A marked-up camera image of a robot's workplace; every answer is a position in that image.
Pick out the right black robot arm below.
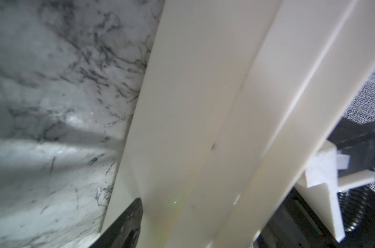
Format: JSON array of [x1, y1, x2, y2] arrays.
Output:
[[251, 186, 375, 248]]

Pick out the white wrap dispenser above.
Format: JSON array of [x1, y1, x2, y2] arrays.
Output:
[[63, 0, 375, 248]]

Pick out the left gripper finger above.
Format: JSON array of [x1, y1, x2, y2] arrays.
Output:
[[90, 198, 143, 248]]

